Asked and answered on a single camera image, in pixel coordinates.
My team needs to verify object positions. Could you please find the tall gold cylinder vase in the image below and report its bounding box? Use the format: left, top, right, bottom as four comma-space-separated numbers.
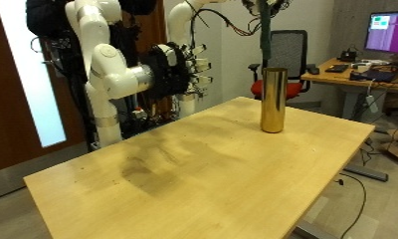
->
260, 67, 289, 133

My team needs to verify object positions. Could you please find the white box with red button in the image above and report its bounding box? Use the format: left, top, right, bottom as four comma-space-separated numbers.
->
132, 107, 149, 120

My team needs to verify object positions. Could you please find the black mesh chair, red seat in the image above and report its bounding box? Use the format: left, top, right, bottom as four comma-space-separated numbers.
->
248, 29, 317, 102

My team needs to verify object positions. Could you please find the black equipment stand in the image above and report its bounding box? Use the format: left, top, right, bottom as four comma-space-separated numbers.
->
42, 33, 98, 152

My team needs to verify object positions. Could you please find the black desk phone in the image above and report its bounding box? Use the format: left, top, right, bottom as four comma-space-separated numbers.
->
340, 48, 359, 63

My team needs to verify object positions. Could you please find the wooden office desk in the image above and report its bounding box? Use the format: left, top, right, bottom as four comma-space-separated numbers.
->
301, 58, 398, 121

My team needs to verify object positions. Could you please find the black fabric cover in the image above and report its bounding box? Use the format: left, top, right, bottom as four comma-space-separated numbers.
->
26, 0, 75, 38

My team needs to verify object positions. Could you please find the computer monitor with purple screen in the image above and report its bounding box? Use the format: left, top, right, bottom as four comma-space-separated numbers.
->
363, 10, 398, 56

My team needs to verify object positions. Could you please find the white power adapter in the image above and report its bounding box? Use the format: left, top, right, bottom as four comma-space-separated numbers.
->
365, 95, 381, 115

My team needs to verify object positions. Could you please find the cardboard box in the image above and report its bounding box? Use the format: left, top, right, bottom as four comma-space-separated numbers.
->
381, 128, 398, 163

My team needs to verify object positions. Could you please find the grey table foot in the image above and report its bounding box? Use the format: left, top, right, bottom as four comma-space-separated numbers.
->
342, 163, 390, 183

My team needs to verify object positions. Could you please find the left hand cable bundle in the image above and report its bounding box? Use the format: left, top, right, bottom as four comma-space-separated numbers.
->
188, 0, 260, 38

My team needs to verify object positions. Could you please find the red-brown device with cables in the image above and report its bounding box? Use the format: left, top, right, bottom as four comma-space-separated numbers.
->
0, 0, 88, 174

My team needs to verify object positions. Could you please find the black floor cable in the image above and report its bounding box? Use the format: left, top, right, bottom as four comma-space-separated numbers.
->
338, 172, 369, 239

